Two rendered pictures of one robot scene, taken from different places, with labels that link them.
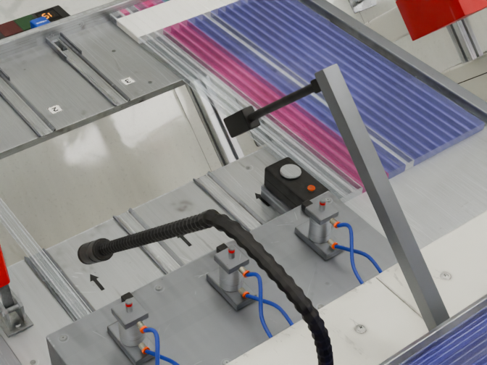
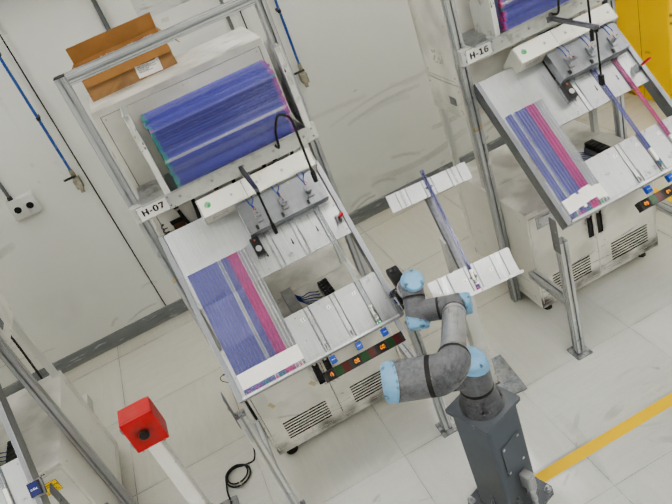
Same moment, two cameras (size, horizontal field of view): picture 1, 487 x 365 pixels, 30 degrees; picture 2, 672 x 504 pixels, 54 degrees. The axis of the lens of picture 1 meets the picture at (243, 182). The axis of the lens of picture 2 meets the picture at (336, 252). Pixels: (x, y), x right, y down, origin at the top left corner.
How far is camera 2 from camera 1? 226 cm
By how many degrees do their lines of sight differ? 64
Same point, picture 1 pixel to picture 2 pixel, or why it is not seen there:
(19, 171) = (359, 458)
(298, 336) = (271, 182)
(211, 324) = (290, 193)
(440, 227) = (218, 235)
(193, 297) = (293, 202)
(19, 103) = (340, 312)
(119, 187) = (312, 462)
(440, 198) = (213, 247)
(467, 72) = not seen: outside the picture
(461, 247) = (223, 203)
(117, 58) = (305, 335)
